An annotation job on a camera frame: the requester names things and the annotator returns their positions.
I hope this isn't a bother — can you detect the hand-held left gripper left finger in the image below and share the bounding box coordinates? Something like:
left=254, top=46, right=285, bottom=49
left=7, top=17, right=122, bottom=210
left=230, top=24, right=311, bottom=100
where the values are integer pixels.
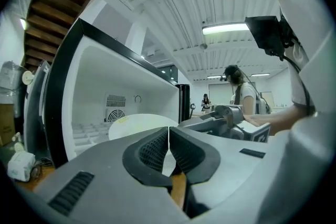
left=34, top=126, right=190, bottom=224

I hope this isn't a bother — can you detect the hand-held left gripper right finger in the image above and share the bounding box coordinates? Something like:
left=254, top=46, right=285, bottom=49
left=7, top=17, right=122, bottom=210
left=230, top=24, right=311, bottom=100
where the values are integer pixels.
left=169, top=126, right=289, bottom=224

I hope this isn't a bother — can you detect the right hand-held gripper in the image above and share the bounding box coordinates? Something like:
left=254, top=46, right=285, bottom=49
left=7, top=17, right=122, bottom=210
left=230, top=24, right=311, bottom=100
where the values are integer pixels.
left=177, top=104, right=271, bottom=144

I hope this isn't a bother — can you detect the white round plate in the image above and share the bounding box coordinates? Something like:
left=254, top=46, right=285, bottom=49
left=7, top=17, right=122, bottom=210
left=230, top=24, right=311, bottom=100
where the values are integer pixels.
left=108, top=113, right=180, bottom=141

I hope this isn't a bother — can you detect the small black-framed white fridge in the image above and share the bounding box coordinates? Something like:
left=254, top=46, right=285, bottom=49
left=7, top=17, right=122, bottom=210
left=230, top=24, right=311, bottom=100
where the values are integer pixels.
left=44, top=17, right=191, bottom=169

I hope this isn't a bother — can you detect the person's right forearm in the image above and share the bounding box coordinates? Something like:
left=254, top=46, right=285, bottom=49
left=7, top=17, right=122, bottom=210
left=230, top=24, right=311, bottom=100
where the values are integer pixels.
left=265, top=103, right=316, bottom=137

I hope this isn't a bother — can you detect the person's right hand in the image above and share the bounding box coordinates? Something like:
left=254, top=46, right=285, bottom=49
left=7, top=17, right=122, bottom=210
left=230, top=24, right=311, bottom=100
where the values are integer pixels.
left=244, top=113, right=274, bottom=130

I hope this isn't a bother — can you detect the tall black cabinet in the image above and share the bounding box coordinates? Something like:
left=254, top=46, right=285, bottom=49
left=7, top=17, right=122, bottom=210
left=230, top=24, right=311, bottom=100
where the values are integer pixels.
left=176, top=83, right=191, bottom=123

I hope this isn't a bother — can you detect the white tissue pack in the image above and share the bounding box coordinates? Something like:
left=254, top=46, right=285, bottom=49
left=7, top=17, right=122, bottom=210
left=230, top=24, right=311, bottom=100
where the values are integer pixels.
left=7, top=151, right=36, bottom=182

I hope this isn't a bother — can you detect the small white bottle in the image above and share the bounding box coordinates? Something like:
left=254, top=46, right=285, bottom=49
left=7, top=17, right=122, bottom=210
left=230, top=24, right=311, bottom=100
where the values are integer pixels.
left=12, top=132, right=26, bottom=153

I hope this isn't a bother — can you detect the black chest-mounted device box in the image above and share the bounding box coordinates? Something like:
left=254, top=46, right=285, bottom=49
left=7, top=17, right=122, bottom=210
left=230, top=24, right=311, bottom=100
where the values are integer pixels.
left=245, top=15, right=288, bottom=56

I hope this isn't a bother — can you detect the brown cardboard box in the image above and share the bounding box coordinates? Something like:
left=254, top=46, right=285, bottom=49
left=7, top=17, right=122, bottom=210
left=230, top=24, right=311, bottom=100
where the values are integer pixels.
left=0, top=103, right=16, bottom=147

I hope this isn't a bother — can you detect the round white disc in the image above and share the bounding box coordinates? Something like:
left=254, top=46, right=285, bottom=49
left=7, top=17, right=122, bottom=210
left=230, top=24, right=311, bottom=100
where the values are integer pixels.
left=22, top=70, right=35, bottom=86

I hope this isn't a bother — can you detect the bubble-wrapped large container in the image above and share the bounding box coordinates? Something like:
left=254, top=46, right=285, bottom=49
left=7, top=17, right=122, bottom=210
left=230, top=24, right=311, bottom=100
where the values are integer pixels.
left=0, top=60, right=28, bottom=119

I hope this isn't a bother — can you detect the person's white shirt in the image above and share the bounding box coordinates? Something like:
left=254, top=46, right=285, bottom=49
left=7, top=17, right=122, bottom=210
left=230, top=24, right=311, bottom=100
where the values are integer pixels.
left=264, top=0, right=336, bottom=116

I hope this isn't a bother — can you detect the brown wooden staircase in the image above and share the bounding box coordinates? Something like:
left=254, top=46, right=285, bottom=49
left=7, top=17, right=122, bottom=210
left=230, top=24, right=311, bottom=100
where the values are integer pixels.
left=23, top=0, right=95, bottom=73

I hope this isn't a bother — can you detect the black cable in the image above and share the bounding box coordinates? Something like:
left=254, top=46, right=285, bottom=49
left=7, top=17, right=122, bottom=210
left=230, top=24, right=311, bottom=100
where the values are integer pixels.
left=278, top=52, right=316, bottom=116

